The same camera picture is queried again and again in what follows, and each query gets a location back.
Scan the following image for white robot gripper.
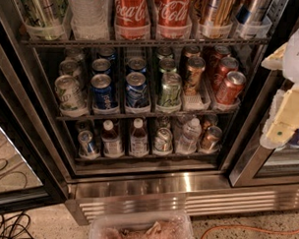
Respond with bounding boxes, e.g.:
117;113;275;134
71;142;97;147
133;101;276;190
260;29;299;149

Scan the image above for clear plastic water bottle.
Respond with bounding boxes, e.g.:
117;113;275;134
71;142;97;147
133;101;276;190
68;0;109;40

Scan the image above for copper can bottom shelf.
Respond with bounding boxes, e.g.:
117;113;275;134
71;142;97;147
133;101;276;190
200;126;222;153

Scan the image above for small water bottle bottom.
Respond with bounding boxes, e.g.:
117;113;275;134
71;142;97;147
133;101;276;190
176;118;202;154

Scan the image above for silver can bottom shelf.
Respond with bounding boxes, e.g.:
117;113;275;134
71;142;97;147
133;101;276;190
153;128;173;153

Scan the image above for stainless steel fridge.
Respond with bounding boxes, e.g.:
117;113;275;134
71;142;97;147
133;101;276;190
0;0;299;224

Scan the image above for brown tea bottle right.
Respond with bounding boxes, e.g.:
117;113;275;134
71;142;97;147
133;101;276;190
130;118;149;156

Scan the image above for brown tea bottle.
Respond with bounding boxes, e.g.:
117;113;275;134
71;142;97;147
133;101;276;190
101;120;124;157
130;118;149;156

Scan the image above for brown tea bottle left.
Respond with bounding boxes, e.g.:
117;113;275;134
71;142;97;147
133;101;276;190
101;120;124;157

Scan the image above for open glass fridge door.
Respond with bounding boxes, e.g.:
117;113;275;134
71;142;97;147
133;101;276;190
0;43;67;214

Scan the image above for red soda can front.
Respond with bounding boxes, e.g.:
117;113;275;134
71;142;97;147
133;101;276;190
215;71;247;105

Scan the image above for red soda can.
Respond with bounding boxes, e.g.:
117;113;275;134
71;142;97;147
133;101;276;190
211;56;239;92
215;71;247;105

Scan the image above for red soda can middle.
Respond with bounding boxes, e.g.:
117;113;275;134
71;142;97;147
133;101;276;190
211;56;239;92

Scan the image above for silver blue tall can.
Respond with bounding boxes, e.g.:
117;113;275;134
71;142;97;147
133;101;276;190
233;0;275;41

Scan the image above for gold brown can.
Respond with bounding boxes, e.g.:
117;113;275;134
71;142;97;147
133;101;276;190
183;56;206;95

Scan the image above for gold striped tall can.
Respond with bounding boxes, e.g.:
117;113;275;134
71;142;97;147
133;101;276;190
192;0;236;39

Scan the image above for green silver soda can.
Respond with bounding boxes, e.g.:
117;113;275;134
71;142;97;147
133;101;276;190
157;72;182;112

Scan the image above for red Coca-Cola can right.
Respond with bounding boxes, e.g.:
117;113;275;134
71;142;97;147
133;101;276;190
155;0;190;39

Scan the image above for red coca-cola can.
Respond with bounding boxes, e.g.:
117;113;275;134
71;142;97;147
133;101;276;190
114;0;148;40
155;0;190;39

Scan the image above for blue soda can front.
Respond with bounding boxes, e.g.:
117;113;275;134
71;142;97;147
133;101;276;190
125;72;150;108

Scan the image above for red Coca-Cola can left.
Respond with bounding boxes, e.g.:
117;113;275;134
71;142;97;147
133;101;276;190
114;0;148;40

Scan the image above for blue Pepsi can front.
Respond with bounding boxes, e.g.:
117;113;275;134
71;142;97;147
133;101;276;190
90;74;118;110

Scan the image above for clear plastic storage bin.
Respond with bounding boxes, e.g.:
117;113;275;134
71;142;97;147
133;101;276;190
89;210;195;239

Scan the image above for small blue can bottom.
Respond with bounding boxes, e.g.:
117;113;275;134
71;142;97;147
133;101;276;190
78;130;99;158

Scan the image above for white green soda can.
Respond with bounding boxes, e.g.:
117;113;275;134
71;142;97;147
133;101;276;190
55;75;89;117

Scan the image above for green patterned tall can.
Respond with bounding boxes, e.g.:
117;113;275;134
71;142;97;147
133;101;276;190
22;0;68;40

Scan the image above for orange extension cable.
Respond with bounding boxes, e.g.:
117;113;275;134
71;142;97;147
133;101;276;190
197;220;299;239

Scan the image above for black cables on floor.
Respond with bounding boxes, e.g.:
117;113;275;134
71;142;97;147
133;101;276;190
0;210;40;239

